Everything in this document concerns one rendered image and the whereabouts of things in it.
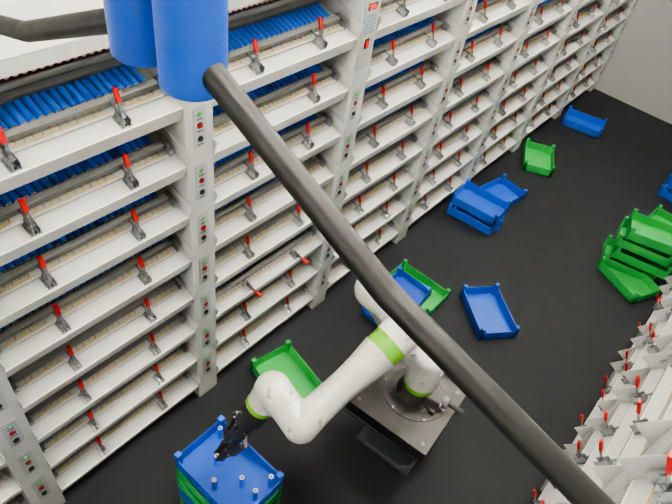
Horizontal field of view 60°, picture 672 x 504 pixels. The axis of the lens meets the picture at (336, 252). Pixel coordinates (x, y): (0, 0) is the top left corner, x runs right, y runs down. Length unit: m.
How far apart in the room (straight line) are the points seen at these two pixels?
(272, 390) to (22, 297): 0.69
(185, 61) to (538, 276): 3.06
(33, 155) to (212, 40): 0.95
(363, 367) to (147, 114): 0.89
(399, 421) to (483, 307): 1.12
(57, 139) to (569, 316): 2.64
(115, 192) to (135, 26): 1.04
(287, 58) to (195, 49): 1.30
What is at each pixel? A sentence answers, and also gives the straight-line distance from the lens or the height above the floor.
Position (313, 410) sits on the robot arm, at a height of 0.76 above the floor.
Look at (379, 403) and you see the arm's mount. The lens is 2.22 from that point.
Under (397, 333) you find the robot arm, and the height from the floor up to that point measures 0.92.
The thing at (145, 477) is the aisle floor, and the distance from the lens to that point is 2.46.
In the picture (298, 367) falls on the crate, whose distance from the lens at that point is 2.67.
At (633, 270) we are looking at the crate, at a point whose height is 0.05.
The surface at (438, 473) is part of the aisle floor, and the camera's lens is 2.56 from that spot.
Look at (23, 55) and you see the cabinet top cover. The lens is 1.29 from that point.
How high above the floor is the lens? 2.23
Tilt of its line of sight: 45 degrees down
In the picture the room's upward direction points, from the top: 11 degrees clockwise
